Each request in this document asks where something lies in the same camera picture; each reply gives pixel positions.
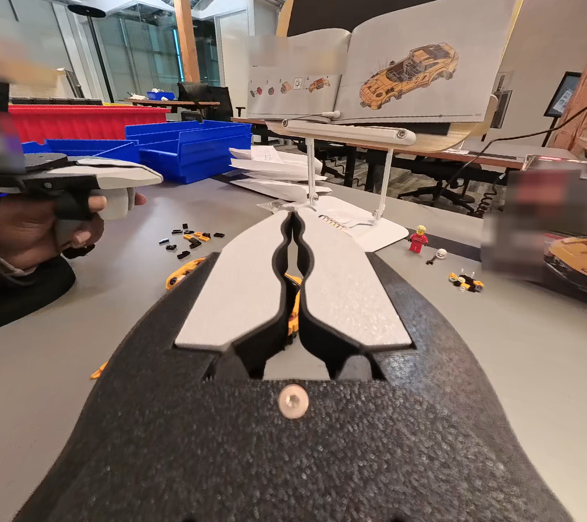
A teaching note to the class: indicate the clear bag of lego pieces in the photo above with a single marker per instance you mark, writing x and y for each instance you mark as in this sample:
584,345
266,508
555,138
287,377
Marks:
465,281

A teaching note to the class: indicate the white printed sheet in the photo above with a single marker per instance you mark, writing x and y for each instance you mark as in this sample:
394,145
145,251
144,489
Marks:
275,205

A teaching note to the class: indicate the framed wall screen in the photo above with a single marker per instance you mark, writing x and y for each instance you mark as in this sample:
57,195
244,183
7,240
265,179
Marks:
562,93

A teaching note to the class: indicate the brown desk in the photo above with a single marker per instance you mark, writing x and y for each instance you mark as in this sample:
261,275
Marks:
183,103

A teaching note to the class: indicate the black floor lamp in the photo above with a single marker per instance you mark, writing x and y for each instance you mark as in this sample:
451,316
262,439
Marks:
87,11

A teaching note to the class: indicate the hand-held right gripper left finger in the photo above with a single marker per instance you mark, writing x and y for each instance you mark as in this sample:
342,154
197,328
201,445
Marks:
234,292

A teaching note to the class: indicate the white rounded board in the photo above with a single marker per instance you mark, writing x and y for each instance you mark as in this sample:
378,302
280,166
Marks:
380,233

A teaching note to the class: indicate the scattered small lego pieces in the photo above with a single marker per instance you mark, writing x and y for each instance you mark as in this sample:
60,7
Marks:
192,240

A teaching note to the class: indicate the red plastic bin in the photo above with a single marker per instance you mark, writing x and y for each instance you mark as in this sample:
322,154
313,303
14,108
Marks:
91,123

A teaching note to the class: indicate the yellow lego car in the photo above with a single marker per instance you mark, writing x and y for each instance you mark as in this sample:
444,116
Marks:
183,273

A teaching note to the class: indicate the lego minifigure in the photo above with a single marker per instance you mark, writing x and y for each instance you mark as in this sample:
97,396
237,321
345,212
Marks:
418,240

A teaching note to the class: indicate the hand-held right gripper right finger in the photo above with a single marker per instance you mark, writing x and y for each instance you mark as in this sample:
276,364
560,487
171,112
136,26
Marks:
353,297

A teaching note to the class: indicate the white lego helmet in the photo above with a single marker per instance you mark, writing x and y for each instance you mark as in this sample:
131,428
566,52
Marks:
441,254

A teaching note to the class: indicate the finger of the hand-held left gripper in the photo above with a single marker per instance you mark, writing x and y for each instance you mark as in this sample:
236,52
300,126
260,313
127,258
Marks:
105,163
133,178

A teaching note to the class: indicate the blue plastic bin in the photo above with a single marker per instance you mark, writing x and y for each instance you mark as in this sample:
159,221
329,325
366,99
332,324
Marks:
192,150
91,148
160,95

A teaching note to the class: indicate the gold-lined sticker sheet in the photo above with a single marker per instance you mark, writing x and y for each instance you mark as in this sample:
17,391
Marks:
334,221

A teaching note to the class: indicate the lego instruction booklet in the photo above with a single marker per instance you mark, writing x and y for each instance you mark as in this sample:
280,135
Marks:
412,72

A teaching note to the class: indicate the person's left hand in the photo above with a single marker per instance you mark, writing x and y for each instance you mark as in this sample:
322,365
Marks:
27,228

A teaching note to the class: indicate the black office chair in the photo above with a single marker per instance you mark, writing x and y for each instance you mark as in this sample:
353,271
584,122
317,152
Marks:
211,95
440,173

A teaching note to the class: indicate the long wooden desk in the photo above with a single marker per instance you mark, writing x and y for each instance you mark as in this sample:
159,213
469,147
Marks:
412,150

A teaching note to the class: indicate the person's left forearm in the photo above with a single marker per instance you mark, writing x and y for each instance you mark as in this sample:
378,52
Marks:
27,292

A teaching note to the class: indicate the white booklet holder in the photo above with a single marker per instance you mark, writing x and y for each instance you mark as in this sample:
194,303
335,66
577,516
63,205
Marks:
348,132

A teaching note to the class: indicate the white paper bag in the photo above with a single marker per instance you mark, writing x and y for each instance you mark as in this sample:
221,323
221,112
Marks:
275,173

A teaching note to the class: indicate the wooden post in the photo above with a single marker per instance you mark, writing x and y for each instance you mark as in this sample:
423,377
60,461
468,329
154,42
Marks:
183,4

